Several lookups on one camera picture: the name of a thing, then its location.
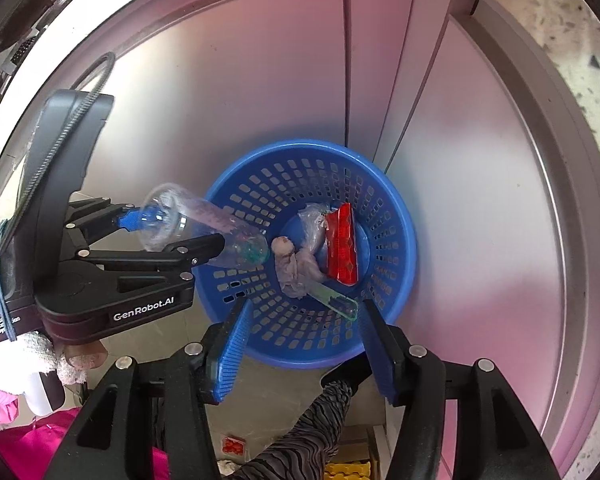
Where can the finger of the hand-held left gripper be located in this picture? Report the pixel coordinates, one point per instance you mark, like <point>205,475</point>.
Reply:
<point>130,219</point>
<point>180,256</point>

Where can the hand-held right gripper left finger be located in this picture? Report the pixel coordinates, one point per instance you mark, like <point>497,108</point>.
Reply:
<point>230,355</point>

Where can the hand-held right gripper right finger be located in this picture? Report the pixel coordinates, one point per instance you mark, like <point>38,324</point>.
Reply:
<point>380,350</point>

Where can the clear plastic bottle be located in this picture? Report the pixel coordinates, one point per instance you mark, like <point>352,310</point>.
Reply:
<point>200,215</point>

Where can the green clear plastic package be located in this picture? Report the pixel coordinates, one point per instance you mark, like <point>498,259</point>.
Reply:
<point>335,302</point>

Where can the red snack packet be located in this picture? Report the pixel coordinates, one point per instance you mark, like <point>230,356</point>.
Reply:
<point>342,250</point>

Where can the white tissue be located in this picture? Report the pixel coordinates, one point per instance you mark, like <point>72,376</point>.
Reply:
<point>300,270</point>

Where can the clear plastic bag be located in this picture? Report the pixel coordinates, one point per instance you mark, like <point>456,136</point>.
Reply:
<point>312,225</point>

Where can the blue plastic basket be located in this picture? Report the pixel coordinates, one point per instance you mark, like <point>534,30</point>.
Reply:
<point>290,170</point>

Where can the person's left hand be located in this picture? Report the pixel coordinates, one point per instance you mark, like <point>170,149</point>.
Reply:
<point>82,357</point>

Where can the person's black shoe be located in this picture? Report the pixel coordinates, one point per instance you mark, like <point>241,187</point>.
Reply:
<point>350,375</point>

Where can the small red floor packet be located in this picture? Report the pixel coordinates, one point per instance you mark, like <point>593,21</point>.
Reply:
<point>232,444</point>

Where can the person's striped trouser leg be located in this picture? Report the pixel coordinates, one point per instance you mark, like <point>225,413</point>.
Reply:
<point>300,435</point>

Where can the yellow plastic object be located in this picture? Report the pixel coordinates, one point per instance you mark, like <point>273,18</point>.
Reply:
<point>350,471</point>

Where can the pink garment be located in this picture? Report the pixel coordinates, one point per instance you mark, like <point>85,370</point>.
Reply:
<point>35,452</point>

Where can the grey cabinet door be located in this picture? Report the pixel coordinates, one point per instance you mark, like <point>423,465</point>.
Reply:
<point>480,210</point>
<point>230,85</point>

